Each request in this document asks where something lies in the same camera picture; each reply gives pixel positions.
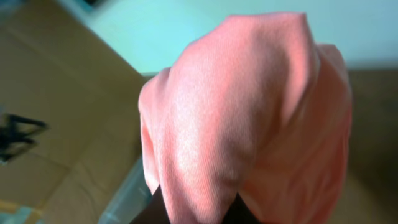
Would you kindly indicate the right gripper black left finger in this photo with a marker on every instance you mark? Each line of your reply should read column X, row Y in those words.
column 155, row 212

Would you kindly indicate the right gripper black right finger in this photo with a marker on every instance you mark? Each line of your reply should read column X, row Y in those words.
column 238, row 213

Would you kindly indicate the coral pink shirt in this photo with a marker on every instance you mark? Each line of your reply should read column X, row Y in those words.
column 255, row 110

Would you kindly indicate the clear plastic storage bin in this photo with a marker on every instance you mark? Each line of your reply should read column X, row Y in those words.
column 131, row 198

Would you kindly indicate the brown cardboard box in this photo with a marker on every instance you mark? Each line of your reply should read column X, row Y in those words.
column 55, row 70

